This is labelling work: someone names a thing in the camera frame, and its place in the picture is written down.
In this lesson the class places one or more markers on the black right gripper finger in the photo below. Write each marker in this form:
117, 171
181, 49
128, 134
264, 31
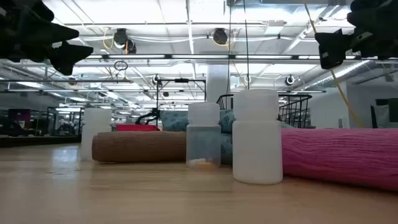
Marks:
332, 49

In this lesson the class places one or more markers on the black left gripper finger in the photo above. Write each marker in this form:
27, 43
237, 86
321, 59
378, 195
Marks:
71, 59
60, 33

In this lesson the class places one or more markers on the white plastic bottle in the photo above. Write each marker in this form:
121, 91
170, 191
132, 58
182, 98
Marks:
257, 149
93, 121

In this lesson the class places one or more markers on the brown bandage roll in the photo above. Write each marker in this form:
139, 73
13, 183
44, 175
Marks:
140, 146

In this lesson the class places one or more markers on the blue patterned cloth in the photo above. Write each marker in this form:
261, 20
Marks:
174, 121

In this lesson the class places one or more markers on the clear pill bottle white cap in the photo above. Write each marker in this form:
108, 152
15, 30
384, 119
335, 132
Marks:
203, 143

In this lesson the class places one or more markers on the black background robot arm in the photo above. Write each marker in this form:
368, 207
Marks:
150, 115

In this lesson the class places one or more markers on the dark red background box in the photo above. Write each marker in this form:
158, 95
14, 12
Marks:
19, 115

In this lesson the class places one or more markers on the dark background table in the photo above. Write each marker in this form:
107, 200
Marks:
37, 140

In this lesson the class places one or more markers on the red plastic bin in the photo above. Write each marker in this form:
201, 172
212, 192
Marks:
136, 127

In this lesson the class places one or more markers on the pink bandage roll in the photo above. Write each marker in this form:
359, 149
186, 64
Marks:
342, 155

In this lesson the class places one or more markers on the white column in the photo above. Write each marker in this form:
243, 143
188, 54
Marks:
217, 84

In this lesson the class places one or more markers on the long ceiling light fixture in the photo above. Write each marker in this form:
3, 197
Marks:
202, 57

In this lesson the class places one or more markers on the black background workstation frame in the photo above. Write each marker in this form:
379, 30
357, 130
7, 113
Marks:
49, 121

